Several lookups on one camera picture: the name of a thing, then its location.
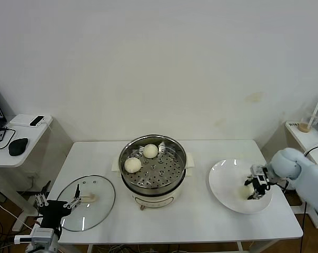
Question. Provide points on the cream electric cooking pot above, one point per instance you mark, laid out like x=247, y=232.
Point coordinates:
x=153, y=200

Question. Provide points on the white device with black screen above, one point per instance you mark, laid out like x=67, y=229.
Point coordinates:
x=38, y=121

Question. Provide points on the white side table with laptop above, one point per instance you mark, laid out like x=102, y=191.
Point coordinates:
x=30, y=147

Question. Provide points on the stainless perforated steamer basket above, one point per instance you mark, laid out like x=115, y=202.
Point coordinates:
x=161, y=171

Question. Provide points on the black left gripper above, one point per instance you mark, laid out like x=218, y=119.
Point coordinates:
x=53, y=209

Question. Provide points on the white side table with cup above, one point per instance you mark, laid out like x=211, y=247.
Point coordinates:
x=301, y=139

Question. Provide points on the white round plate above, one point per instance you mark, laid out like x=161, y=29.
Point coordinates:
x=222, y=184

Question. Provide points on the white steamed baozi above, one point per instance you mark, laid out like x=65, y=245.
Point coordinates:
x=150, y=151
x=132, y=165
x=243, y=193

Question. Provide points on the black computer mouse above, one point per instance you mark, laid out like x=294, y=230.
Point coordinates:
x=18, y=146

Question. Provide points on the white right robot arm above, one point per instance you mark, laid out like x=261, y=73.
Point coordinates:
x=306, y=179

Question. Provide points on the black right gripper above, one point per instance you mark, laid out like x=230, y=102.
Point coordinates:
x=257, y=170

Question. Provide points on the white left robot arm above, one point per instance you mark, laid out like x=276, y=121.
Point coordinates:
x=45, y=247

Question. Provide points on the clear plastic drink cup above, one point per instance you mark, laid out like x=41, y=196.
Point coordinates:
x=317, y=117

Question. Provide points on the flat white box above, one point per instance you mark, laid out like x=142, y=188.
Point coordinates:
x=19, y=120

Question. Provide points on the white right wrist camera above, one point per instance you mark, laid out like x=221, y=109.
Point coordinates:
x=260, y=180

